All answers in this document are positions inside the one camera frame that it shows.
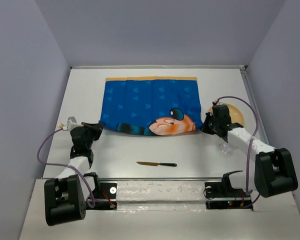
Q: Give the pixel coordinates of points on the white front cover board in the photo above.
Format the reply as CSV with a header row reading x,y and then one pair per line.
x,y
272,219

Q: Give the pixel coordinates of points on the blue cartoon placemat cloth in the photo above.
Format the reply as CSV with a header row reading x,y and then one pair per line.
x,y
151,105

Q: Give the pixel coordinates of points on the clear plastic drinking glass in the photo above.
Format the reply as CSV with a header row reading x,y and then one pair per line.
x,y
227,148

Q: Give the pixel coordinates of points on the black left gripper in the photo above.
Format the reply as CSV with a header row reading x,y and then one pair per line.
x,y
96,128

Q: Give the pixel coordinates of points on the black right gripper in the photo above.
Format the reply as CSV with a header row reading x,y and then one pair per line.
x,y
204,128

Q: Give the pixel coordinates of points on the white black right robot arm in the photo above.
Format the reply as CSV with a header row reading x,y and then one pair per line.
x,y
269,171

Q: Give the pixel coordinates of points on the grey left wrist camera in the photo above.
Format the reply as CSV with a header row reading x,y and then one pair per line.
x,y
71,124

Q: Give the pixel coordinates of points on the beige round plate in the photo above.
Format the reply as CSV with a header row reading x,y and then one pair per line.
x,y
235,114

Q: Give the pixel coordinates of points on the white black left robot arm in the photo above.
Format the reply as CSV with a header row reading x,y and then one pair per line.
x,y
67,196

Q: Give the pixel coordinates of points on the gold knife green handle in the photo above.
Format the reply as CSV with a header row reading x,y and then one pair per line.
x,y
155,164

